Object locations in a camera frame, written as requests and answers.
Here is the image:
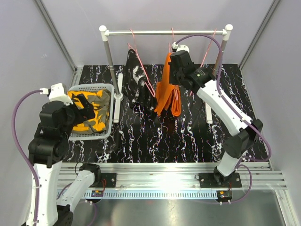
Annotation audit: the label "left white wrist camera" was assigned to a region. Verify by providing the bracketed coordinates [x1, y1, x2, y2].
[40, 83, 73, 106]

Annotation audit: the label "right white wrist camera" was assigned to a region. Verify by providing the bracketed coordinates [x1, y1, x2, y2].
[171, 42, 190, 53]

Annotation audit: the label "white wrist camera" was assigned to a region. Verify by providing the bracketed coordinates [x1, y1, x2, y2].
[171, 42, 190, 53]
[40, 83, 73, 106]

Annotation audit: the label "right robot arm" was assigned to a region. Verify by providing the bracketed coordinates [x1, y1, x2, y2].
[169, 50, 263, 186]

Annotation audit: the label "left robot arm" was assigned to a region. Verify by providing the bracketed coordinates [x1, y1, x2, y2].
[26, 94, 102, 226]

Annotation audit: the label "aluminium mounting rail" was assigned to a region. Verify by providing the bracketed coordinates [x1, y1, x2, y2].
[56, 162, 289, 192]

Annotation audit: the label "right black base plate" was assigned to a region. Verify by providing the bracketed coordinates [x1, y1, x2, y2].
[194, 172, 242, 188]

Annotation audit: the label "white and steel clothes rack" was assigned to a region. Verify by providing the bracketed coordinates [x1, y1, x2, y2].
[99, 24, 233, 124]

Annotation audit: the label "yellow camouflage trousers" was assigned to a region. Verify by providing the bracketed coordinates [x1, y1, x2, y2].
[68, 89, 111, 135]

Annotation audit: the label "black and white trousers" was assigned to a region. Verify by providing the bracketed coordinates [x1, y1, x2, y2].
[123, 49, 157, 112]

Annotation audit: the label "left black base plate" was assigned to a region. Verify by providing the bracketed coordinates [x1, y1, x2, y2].
[90, 173, 117, 188]

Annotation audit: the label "orange trousers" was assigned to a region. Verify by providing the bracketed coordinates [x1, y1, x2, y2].
[155, 53, 182, 117]

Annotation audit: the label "white slotted cable duct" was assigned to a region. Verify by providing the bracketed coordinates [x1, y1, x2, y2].
[83, 190, 217, 200]

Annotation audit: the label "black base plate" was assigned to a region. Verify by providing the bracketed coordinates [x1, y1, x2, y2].
[90, 173, 117, 188]
[194, 172, 242, 188]

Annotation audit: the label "pink wire hanger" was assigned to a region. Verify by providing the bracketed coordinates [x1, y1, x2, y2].
[189, 29, 217, 96]
[169, 27, 178, 101]
[127, 29, 156, 97]

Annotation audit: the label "white perforated plastic basket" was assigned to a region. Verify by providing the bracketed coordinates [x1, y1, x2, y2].
[68, 83, 114, 141]

